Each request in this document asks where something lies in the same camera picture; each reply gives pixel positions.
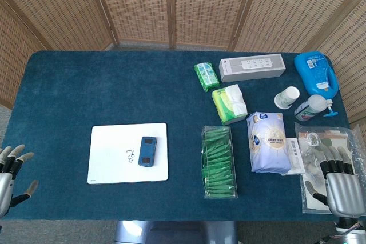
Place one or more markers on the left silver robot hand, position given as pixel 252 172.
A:
pixel 6 189

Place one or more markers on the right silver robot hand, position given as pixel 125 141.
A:
pixel 343 192

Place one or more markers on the blue whiteboard eraser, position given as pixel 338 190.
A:
pixel 147 152

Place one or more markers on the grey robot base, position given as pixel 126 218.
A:
pixel 177 232

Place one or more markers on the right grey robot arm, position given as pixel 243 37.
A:
pixel 349 228

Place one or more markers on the white drawing board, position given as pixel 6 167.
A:
pixel 114 155

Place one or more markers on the white barcode label card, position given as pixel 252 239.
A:
pixel 296 155

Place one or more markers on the clear plastic zip bag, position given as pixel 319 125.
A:
pixel 311 141

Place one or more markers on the lilac white tissue pack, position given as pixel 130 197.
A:
pixel 268 144

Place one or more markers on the white pump bottle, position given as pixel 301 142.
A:
pixel 308 108

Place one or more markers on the white paper cup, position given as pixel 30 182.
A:
pixel 286 98

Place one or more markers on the blue detergent bottle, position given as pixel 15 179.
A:
pixel 316 72

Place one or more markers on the clear box green sachets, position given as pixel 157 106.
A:
pixel 219 164

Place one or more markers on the green yellow tissue pack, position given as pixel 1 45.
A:
pixel 226 105

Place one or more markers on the teal blue tablecloth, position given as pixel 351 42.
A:
pixel 114 89

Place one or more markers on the grey power strip box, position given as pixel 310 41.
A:
pixel 251 68

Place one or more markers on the green wet wipes pack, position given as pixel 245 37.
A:
pixel 206 76

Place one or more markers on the bamboo folding screen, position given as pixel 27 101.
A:
pixel 200 4

